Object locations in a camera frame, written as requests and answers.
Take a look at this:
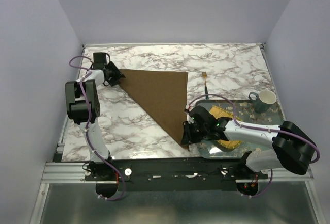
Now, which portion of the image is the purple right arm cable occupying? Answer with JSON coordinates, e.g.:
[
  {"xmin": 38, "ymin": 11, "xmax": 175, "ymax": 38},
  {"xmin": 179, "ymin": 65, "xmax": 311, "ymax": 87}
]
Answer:
[{"xmin": 184, "ymin": 94, "xmax": 322, "ymax": 199}]

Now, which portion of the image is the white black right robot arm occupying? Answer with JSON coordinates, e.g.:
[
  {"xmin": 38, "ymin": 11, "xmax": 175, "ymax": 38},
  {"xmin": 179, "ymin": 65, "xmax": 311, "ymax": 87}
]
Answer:
[{"xmin": 181, "ymin": 106, "xmax": 320, "ymax": 179}]

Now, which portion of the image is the teal mug white inside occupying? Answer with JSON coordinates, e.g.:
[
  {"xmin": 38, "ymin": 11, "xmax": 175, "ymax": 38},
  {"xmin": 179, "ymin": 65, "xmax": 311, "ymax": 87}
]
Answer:
[{"xmin": 249, "ymin": 90, "xmax": 277, "ymax": 114}]

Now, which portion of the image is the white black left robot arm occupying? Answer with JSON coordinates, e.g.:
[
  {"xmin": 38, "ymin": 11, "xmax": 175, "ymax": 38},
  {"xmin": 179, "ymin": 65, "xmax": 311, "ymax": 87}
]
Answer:
[{"xmin": 65, "ymin": 52, "xmax": 125, "ymax": 180}]

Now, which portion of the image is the yellow bamboo mat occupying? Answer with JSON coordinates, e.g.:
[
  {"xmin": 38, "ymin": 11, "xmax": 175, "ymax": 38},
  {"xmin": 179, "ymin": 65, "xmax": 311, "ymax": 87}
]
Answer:
[{"xmin": 209, "ymin": 106, "xmax": 242, "ymax": 149}]

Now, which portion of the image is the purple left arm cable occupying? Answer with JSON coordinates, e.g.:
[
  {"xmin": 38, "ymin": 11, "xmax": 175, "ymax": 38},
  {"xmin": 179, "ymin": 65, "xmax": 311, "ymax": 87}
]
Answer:
[{"xmin": 69, "ymin": 55, "xmax": 127, "ymax": 202}]

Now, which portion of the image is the gold fork teal handle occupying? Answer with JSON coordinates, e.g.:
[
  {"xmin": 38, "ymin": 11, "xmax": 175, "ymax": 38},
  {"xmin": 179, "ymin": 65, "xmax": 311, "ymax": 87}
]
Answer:
[{"xmin": 202, "ymin": 71, "xmax": 209, "ymax": 100}]

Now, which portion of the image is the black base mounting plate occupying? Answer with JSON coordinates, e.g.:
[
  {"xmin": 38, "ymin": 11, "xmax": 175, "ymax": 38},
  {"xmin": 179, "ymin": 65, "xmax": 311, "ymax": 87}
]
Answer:
[{"xmin": 85, "ymin": 157, "xmax": 267, "ymax": 191}]

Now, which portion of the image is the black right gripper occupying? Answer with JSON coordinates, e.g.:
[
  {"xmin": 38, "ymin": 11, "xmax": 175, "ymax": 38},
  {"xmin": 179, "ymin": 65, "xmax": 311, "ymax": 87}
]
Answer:
[{"xmin": 180, "ymin": 120, "xmax": 208, "ymax": 145}]

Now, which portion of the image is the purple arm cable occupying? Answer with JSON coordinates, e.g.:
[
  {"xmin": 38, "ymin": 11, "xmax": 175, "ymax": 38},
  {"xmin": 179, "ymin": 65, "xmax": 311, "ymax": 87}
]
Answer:
[
  {"xmin": 184, "ymin": 94, "xmax": 322, "ymax": 199},
  {"xmin": 69, "ymin": 55, "xmax": 127, "ymax": 202}
]

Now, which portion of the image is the teal floral metal tray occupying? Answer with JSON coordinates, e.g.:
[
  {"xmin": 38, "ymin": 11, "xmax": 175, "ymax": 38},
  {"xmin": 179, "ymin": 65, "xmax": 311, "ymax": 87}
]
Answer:
[{"xmin": 195, "ymin": 99, "xmax": 294, "ymax": 159}]

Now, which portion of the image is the aluminium frame rail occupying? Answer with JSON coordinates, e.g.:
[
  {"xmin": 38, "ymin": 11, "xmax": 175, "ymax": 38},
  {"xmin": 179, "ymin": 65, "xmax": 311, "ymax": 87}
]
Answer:
[{"xmin": 41, "ymin": 159, "xmax": 312, "ymax": 184}]

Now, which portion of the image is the brown cloth napkin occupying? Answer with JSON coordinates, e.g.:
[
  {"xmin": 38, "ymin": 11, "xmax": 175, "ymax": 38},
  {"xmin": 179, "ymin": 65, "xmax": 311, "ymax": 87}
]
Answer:
[{"xmin": 120, "ymin": 69, "xmax": 189, "ymax": 150}]

